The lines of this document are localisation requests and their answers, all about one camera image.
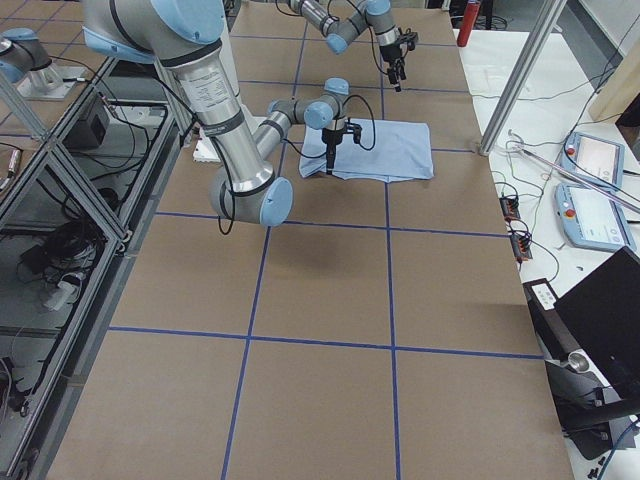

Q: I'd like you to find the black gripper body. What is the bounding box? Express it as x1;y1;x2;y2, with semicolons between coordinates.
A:
378;28;418;70
321;117;362;147

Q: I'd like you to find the light blue t-shirt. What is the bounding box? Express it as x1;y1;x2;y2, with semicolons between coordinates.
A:
298;118;436;184

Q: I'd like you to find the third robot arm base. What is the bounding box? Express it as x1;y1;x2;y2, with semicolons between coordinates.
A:
1;27;74;101

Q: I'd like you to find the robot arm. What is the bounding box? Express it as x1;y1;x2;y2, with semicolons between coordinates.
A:
275;0;419;92
83;1;349;227

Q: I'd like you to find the red cylinder bottle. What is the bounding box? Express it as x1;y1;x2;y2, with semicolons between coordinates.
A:
456;0;481;48

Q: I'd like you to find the metal reacher grabber tool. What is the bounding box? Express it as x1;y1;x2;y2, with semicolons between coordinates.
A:
508;130;639;213

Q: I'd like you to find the orange terminal block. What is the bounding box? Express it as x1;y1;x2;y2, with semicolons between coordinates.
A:
499;195;533;264

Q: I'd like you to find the upper teach pendant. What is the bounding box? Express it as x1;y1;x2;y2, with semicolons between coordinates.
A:
561;132;624;188

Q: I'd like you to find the teach pendant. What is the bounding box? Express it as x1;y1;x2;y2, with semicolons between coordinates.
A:
561;132;624;188
554;183;636;252

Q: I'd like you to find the lower teach pendant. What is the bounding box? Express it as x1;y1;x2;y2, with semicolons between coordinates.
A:
554;183;636;252

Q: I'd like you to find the black monitor on stand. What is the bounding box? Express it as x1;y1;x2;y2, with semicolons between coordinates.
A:
523;247;639;460

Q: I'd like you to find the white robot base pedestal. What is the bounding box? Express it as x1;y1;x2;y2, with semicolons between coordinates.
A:
193;25;264;163

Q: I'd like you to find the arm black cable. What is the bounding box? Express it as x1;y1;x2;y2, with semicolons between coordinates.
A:
214;93;377;235

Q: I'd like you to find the aluminium frame post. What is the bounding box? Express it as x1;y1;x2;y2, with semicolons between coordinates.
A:
478;0;567;157

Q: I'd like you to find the aluminium frame rack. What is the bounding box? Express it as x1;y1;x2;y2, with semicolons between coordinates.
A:
1;60;193;479

